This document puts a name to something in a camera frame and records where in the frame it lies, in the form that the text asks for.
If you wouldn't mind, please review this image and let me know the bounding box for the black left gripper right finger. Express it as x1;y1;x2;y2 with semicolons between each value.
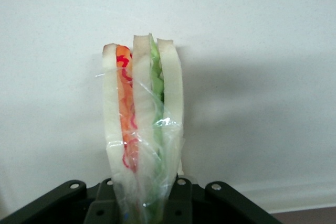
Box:
160;176;284;224

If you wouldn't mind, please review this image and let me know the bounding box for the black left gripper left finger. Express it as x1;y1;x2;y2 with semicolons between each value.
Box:
0;178;124;224

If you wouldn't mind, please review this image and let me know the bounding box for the plastic-wrapped white bread sandwich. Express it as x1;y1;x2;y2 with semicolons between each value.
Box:
94;33;187;224

